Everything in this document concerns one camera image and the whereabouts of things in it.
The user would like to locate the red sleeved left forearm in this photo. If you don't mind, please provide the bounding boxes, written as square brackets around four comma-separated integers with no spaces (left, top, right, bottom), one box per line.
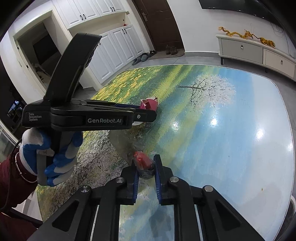
[1,148,37,240]

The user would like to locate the pink red paper box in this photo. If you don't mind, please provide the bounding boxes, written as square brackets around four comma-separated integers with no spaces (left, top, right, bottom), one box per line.
[140,97,158,111]

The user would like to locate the white TV cabinet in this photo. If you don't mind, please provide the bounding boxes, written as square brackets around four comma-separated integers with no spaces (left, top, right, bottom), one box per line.
[216,35,295,81]

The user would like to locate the blue white gloved left hand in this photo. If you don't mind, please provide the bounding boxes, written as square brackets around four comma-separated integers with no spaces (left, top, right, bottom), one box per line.
[18,128,83,187]

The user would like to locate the black wall television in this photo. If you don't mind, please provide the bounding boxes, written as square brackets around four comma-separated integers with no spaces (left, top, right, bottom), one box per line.
[199,0,276,22]

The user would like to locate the brown doormat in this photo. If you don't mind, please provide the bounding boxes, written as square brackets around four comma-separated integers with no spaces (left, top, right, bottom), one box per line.
[149,49,185,60]

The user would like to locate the dark brown entrance door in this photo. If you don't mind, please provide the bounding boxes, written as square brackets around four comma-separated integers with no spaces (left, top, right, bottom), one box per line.
[133,0,184,51]

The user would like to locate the red trash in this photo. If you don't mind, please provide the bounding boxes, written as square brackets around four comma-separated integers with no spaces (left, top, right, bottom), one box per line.
[133,151,154,179]

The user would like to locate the brown shoes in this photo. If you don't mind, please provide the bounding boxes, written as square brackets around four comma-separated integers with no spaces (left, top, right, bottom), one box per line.
[165,45,178,55]

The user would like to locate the white shoe cabinet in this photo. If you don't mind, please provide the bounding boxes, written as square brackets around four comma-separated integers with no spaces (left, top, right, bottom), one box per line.
[53,1,149,90]

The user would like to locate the grey slippers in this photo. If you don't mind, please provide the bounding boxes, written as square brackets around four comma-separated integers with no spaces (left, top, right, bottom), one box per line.
[132,50,157,66]

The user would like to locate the golden dragon figurine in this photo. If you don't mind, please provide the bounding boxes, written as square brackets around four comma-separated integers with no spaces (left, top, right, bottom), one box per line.
[218,26,275,48]

